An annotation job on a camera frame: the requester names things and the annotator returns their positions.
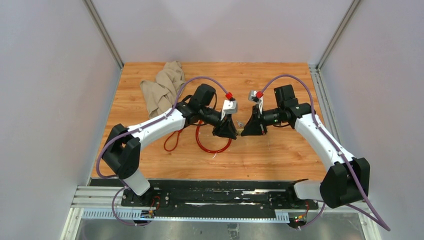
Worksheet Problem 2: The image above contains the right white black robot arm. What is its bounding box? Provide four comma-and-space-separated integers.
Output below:
241, 85, 371, 209

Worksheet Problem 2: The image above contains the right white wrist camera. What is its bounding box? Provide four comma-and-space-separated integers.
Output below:
248, 90, 264, 114

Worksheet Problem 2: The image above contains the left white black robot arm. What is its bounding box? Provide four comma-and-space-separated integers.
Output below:
99, 83, 238, 207

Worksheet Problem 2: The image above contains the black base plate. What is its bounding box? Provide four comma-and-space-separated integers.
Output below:
89, 178, 325, 224

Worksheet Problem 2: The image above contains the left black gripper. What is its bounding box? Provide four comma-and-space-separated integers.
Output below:
200, 107, 238, 141

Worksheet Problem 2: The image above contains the silver key with ring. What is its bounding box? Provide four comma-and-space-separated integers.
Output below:
236, 120, 245, 128

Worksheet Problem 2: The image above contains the red cable lock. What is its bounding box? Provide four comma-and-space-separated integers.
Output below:
195, 121, 233, 154

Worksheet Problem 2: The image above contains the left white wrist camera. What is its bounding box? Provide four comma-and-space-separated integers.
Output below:
220, 92, 238, 120

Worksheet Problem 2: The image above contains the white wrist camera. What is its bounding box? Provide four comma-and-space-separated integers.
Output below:
220, 92, 238, 120
248, 90, 264, 114

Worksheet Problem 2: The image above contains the beige cloth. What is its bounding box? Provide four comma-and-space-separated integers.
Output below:
139, 61, 185, 119

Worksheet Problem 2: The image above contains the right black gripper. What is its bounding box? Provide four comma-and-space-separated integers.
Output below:
241, 104, 284, 136

